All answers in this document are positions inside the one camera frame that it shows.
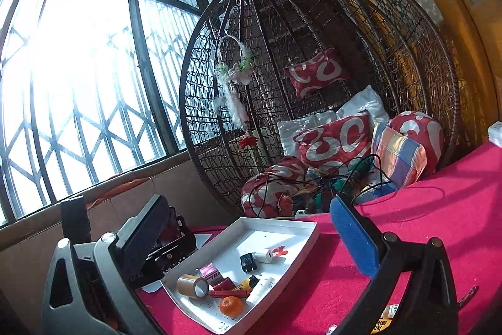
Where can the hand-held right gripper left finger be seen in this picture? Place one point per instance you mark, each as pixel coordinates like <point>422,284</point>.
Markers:
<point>141,233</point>

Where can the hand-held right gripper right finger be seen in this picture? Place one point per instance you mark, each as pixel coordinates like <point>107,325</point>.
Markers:
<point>353,237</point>

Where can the brown tape roll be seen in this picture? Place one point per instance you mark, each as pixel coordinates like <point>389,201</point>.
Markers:
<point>184,286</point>

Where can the small red clip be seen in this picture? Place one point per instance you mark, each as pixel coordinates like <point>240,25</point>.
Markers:
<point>279,251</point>

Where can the pink box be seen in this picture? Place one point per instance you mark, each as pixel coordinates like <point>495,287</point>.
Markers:
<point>210,271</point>

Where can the white charger adapter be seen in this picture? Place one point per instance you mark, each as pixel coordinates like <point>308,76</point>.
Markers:
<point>267,256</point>

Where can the white cardboard tray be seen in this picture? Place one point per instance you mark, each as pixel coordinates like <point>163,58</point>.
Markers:
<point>251,237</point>

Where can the white tube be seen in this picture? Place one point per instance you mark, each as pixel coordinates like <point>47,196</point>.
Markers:
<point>261,291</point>

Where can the black charger adapter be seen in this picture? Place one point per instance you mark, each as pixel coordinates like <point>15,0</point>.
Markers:
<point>248,262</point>

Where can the yellow black glue bottle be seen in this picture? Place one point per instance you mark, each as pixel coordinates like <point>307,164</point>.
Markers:
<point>248,283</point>

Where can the orange tangerine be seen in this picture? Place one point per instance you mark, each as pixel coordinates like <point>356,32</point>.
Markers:
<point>231,306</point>

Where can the black cat paw phone stand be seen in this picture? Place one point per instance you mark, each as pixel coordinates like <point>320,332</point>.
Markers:
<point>184,252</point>

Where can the green cloth bundle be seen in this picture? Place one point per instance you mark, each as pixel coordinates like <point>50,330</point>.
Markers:
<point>325,197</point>

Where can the orange cloth strip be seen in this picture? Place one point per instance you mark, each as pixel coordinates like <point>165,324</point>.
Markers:
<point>117,184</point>

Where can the white power plug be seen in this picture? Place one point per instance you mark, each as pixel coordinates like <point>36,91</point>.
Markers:
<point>301,213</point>

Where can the plaid pillow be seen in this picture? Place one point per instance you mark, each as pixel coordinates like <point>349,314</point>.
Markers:
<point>396,158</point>

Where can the yellow labelled box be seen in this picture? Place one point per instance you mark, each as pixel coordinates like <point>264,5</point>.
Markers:
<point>386,321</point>

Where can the round red patterned cushion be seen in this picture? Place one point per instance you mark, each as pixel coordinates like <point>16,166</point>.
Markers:
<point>282,178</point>

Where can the square red patterned pillow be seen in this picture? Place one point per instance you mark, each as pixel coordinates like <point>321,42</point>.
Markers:
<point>333,142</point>

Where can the red tablecloth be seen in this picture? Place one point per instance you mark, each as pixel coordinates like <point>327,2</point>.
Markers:
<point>451,209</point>

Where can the red patterned seat cushion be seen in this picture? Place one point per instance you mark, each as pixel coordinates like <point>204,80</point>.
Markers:
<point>419,131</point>

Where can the metal drill bit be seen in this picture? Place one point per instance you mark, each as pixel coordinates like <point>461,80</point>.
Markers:
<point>466,297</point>

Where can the white pillow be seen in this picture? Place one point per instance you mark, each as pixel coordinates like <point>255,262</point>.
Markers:
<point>362,103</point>

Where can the brown wicker hanging egg chair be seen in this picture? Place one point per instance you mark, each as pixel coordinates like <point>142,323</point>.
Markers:
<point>204,103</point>

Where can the small red patterned pillow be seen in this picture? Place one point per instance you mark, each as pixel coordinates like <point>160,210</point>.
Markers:
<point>313,74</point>

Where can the white box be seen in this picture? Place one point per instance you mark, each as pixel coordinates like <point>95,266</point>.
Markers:
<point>496,134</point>

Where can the barred window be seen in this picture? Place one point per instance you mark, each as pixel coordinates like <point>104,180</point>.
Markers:
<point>78,64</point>

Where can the white feather dreamcatcher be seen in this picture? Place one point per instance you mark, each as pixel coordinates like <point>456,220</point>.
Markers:
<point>237,74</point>

